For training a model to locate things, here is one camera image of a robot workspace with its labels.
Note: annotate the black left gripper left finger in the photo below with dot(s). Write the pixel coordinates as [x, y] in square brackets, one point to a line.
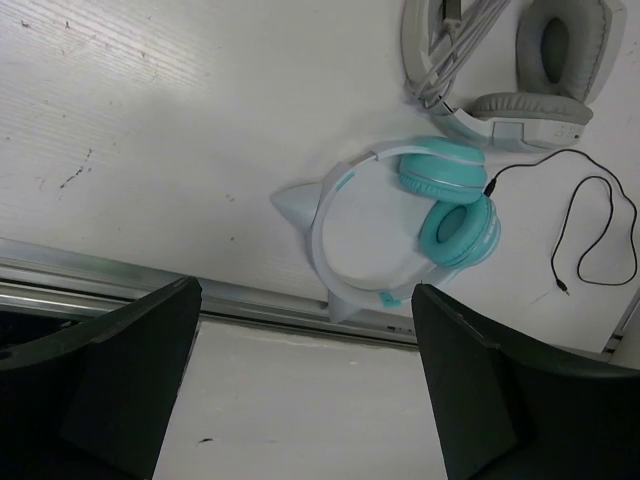
[91, 399]

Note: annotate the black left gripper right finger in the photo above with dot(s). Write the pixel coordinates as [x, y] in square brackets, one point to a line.
[508, 406]

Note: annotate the aluminium rail at table edge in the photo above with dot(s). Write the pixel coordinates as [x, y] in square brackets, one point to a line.
[49, 281]

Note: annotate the teal cat-ear headphones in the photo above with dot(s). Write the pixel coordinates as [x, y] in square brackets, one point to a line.
[404, 213]

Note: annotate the grey white headphones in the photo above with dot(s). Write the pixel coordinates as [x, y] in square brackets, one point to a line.
[565, 52]

